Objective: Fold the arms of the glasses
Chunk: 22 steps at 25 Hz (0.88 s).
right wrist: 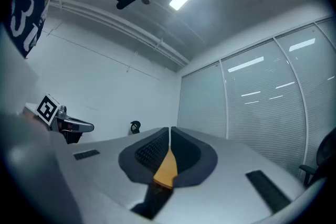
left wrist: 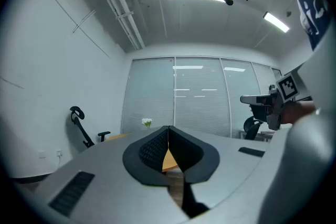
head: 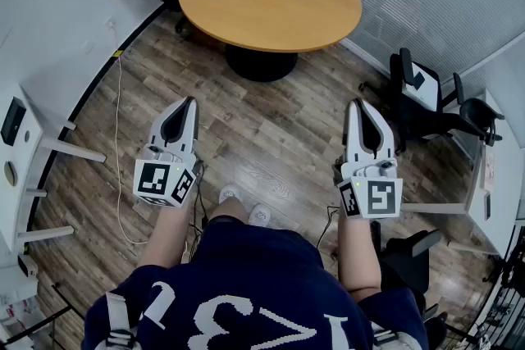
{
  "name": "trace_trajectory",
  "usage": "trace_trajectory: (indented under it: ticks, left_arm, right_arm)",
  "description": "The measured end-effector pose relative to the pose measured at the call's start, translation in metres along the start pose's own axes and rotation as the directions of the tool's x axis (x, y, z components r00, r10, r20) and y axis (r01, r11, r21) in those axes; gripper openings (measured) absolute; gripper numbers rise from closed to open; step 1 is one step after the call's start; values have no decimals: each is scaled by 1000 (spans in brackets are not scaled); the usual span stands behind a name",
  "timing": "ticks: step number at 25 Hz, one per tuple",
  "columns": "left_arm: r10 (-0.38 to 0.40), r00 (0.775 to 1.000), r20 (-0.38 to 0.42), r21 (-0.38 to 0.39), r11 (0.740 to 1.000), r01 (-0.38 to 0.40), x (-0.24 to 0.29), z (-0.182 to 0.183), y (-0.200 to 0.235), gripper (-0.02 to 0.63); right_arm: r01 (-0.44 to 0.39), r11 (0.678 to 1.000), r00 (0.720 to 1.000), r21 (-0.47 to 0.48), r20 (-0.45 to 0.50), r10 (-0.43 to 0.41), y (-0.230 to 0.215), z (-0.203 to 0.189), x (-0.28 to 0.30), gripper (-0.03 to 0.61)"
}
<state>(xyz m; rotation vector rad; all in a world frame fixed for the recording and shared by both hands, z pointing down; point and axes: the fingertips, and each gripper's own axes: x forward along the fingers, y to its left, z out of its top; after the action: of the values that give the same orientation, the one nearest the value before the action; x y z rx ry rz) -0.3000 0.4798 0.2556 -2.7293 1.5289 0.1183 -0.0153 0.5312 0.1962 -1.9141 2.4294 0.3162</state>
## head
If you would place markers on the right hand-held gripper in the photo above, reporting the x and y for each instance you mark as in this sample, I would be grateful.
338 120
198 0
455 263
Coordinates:
377 196

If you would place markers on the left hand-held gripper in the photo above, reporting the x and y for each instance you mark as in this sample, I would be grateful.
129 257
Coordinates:
164 176

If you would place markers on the person's right forearm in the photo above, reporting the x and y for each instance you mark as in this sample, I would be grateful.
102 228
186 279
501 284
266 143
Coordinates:
359 254

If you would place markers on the person's left forearm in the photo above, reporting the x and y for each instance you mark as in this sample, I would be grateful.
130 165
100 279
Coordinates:
168 233

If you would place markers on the black office chair holding paper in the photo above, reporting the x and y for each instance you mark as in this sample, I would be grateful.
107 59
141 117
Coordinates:
414 123

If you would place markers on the white paper with black mark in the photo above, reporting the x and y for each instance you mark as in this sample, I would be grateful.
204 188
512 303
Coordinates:
426 88

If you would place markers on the person's left white shoe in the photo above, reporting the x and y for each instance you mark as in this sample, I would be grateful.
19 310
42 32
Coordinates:
229 194

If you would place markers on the person's white shoe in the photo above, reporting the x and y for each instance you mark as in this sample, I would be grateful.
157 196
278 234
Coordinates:
259 214
229 194

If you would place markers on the person's bare leg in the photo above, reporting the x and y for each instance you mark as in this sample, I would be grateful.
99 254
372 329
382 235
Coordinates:
227 211

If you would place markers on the black round table base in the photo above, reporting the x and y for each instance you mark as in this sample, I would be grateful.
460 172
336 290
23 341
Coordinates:
260 63

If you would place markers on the person's right white shoe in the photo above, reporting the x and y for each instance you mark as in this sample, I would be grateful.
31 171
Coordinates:
259 214

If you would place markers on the white desk with clutter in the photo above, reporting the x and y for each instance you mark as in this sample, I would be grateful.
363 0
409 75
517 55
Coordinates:
488 192

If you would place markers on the black mesh office chair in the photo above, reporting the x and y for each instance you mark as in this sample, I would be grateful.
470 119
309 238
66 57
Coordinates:
406 266

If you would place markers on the black box on desk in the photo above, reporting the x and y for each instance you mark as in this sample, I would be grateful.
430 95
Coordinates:
13 122

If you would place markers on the white desk with slanted legs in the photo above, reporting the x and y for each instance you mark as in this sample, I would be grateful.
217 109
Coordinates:
18 176

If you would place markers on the person's navy printed shirt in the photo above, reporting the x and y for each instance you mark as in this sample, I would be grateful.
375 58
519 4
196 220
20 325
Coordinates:
246 278

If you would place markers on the black metal rack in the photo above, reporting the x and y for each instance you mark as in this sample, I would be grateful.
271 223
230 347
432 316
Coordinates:
508 291

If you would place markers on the black metal stand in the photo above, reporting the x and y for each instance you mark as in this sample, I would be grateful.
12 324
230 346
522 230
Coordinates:
41 319

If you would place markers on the white wall socket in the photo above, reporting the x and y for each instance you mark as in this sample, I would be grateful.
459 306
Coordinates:
111 25

